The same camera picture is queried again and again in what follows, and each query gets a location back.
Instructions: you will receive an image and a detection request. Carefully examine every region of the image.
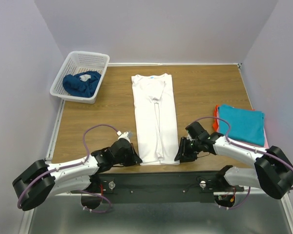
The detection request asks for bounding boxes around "white skirting strip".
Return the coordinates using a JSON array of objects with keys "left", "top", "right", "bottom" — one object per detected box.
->
[{"left": 108, "top": 62, "right": 242, "bottom": 67}]

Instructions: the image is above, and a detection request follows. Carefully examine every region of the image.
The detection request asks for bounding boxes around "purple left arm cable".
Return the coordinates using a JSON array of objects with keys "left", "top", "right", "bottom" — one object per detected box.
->
[{"left": 16, "top": 124, "right": 120, "bottom": 214}]

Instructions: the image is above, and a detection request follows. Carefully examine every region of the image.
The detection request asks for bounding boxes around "orange folded t shirt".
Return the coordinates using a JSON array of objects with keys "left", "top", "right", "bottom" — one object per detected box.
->
[{"left": 212, "top": 105, "right": 220, "bottom": 132}]

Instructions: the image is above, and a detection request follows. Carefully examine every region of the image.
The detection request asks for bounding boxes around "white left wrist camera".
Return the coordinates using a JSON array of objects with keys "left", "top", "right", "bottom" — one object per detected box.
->
[{"left": 116, "top": 131, "right": 133, "bottom": 141}]

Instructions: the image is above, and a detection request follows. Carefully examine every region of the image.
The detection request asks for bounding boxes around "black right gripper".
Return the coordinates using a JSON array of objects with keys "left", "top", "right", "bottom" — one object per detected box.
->
[{"left": 174, "top": 136, "right": 201, "bottom": 162}]

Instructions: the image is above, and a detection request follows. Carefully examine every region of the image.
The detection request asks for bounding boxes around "aluminium side rail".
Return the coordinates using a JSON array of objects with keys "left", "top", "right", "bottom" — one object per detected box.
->
[{"left": 45, "top": 100, "right": 65, "bottom": 161}]

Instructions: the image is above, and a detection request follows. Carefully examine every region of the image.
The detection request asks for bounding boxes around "white t shirt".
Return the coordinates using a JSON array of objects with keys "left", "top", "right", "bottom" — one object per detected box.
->
[{"left": 131, "top": 74, "right": 180, "bottom": 165}]

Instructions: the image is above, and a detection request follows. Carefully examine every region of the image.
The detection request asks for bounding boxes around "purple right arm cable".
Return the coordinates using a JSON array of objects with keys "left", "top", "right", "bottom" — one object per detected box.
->
[{"left": 191, "top": 116, "right": 293, "bottom": 211}]

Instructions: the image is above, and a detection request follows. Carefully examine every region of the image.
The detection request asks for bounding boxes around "pink folded t shirt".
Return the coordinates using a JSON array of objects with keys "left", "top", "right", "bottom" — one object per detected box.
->
[{"left": 214, "top": 107, "right": 270, "bottom": 149}]

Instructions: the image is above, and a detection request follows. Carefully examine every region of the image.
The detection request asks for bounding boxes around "white plastic laundry basket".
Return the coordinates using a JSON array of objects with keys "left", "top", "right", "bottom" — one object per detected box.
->
[{"left": 50, "top": 51, "right": 110, "bottom": 104}]

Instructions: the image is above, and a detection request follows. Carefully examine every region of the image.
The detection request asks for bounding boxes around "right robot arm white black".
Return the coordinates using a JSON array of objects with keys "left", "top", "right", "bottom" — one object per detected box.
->
[{"left": 175, "top": 121, "right": 293, "bottom": 199}]

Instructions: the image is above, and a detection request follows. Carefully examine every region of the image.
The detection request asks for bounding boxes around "dark blue t shirt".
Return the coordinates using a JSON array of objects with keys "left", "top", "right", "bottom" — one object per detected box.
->
[{"left": 63, "top": 71, "right": 101, "bottom": 98}]

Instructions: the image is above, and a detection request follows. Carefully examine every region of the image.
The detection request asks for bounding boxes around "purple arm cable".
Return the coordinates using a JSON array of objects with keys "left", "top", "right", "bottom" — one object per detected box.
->
[
  {"left": 16, "top": 124, "right": 120, "bottom": 214},
  {"left": 191, "top": 116, "right": 293, "bottom": 211}
]

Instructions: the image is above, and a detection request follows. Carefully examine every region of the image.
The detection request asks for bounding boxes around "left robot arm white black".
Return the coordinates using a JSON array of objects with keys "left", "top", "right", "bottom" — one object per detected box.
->
[{"left": 12, "top": 138, "right": 142, "bottom": 211}]

